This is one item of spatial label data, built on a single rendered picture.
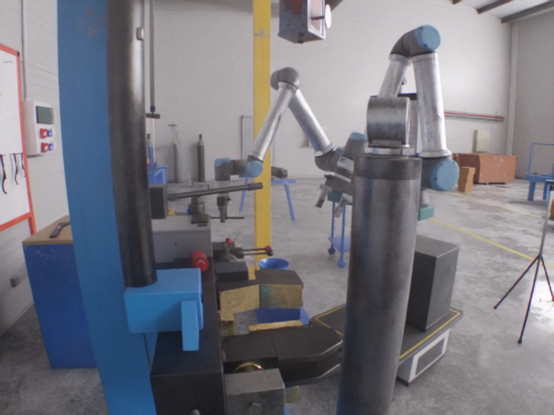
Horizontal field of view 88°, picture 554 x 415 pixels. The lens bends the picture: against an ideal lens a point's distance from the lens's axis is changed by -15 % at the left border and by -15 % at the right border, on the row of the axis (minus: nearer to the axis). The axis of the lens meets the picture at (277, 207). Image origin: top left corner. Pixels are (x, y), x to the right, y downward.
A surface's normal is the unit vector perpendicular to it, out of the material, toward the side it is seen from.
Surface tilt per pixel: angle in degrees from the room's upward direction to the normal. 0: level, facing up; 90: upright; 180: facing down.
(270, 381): 0
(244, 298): 90
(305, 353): 0
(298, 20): 90
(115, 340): 90
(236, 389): 0
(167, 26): 90
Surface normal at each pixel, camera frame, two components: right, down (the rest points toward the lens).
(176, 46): 0.20, 0.21
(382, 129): -0.39, 0.51
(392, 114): -0.40, -0.05
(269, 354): 0.00, -0.98
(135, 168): 0.61, 0.17
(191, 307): 0.14, -0.54
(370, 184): -0.68, 0.15
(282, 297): -0.06, 0.21
